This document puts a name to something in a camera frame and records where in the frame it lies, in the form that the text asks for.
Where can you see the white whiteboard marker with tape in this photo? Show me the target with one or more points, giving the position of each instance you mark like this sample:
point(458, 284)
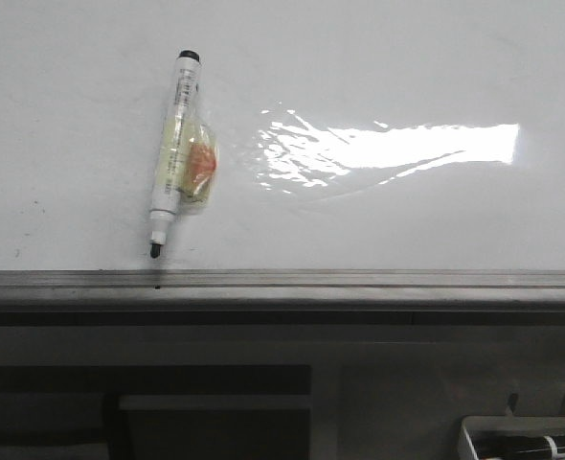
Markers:
point(187, 161)

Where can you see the black marker in tray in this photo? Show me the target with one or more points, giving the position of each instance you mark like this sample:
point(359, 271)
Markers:
point(546, 447)

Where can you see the white whiteboard with metal frame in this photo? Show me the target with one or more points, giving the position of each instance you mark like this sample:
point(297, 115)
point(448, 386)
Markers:
point(369, 151)

